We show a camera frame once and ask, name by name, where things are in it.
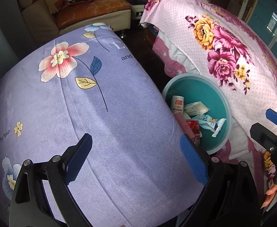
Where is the purple floral blanket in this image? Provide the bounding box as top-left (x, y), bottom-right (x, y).
top-left (0, 22), bottom-right (205, 227)

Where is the person's right hand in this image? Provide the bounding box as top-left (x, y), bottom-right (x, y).
top-left (261, 184), bottom-right (277, 210)

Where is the white blue snack wrapper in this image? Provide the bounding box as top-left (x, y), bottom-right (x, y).
top-left (192, 113), bottom-right (227, 138)

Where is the white red label cup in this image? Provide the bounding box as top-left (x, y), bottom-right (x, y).
top-left (172, 95), bottom-right (184, 114)

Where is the white barcode wrapper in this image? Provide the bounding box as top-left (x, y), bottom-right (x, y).
top-left (183, 101), bottom-right (210, 117)

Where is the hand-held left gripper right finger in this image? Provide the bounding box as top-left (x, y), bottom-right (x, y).
top-left (179, 134), bottom-right (264, 227)

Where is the teal glass cabinet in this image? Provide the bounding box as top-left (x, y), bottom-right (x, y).
top-left (246, 0), bottom-right (277, 59)

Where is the red soda can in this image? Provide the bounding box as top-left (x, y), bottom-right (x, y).
top-left (186, 120), bottom-right (202, 146)

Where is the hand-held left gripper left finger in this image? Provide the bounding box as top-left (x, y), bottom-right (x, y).
top-left (9, 133), bottom-right (93, 227)

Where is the teal round bin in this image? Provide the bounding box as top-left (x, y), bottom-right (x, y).
top-left (162, 73), bottom-right (232, 155)

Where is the cream sofa with orange seat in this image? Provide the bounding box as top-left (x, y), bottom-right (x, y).
top-left (18, 0), bottom-right (132, 43)

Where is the pink floral blanket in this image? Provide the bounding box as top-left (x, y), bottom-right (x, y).
top-left (140, 0), bottom-right (277, 218)

